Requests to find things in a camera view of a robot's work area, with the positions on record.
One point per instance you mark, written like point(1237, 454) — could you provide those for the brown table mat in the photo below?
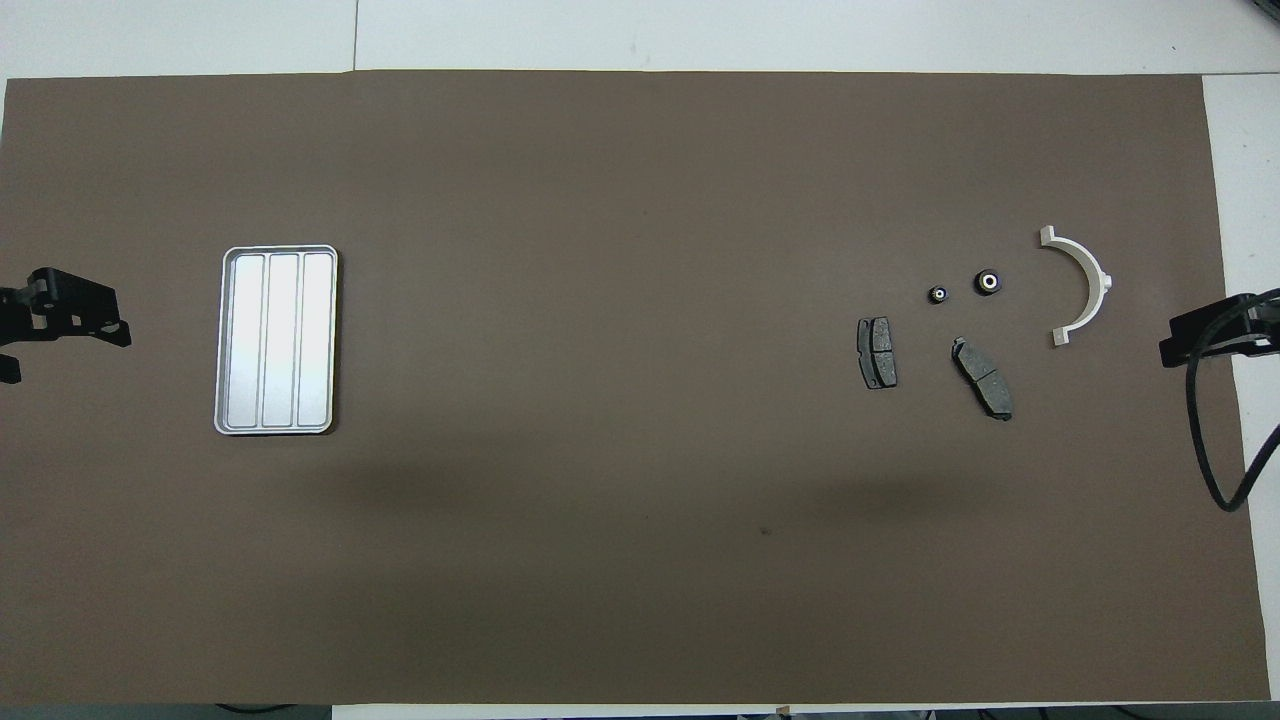
point(640, 500)

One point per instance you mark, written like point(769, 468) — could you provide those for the small black bearing gear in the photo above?
point(938, 294)

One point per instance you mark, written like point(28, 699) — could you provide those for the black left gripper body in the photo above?
point(70, 305)

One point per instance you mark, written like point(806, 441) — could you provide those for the short dark brake pad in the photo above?
point(877, 352)

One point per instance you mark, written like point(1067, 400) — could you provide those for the silver metal tray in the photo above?
point(245, 400)

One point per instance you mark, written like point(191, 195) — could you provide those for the large black bearing gear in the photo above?
point(989, 282)

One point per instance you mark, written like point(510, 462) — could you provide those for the long dark brake pad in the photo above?
point(982, 378)

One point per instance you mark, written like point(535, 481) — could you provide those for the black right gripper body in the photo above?
point(1235, 325)

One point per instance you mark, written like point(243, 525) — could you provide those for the white semicircular bracket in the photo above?
point(1099, 292)

